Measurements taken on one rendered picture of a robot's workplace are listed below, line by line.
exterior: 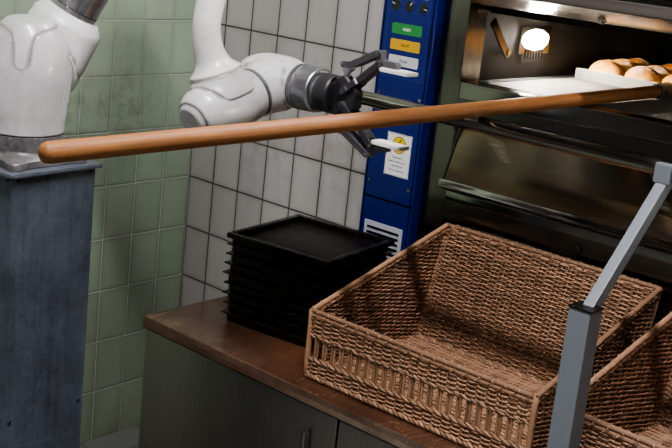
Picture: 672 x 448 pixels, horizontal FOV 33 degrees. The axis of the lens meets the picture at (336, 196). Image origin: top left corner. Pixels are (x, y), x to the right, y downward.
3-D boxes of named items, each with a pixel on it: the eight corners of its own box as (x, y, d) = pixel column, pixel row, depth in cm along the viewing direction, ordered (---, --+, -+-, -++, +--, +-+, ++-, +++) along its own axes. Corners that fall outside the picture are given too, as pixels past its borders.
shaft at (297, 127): (46, 167, 147) (47, 144, 147) (33, 162, 149) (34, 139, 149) (661, 98, 273) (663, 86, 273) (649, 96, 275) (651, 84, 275)
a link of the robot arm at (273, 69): (322, 102, 232) (276, 125, 224) (268, 89, 242) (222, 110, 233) (316, 52, 227) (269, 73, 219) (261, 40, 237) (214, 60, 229)
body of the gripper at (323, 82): (337, 69, 224) (373, 77, 218) (333, 112, 226) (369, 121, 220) (311, 70, 219) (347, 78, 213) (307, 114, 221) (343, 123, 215)
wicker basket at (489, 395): (432, 329, 278) (446, 219, 272) (646, 409, 244) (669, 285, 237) (296, 376, 242) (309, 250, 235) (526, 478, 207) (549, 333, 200)
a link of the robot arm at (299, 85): (315, 108, 231) (337, 113, 227) (283, 110, 224) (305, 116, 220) (319, 62, 228) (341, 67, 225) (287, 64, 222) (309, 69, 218)
